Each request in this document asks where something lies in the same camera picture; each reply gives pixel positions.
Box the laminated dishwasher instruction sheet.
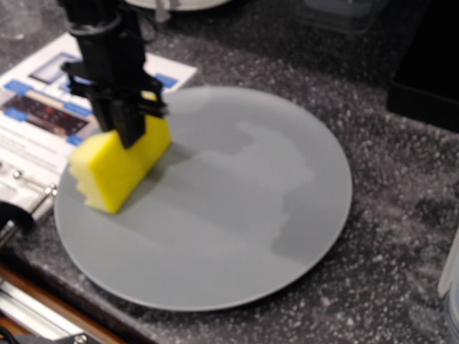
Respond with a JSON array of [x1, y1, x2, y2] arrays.
[[0, 32, 199, 219]]

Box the white plate with cutlery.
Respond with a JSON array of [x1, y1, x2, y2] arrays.
[[127, 0, 229, 23]]

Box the black box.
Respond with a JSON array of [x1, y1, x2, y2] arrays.
[[387, 1, 458, 133]]

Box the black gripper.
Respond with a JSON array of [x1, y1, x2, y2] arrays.
[[62, 21, 166, 148]]

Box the yellow sponge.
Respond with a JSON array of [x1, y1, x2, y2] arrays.
[[67, 91, 172, 215]]

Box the translucent plastic container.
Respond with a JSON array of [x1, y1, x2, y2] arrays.
[[437, 230, 458, 343]]

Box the clear glass container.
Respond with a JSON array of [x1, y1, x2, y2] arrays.
[[298, 0, 387, 35]]

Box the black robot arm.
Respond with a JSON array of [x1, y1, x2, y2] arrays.
[[59, 1, 166, 148]]

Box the grey round plate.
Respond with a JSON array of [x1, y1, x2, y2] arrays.
[[55, 86, 352, 312]]

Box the metal clamp with black handle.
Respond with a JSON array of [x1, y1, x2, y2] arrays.
[[1, 170, 58, 248]]

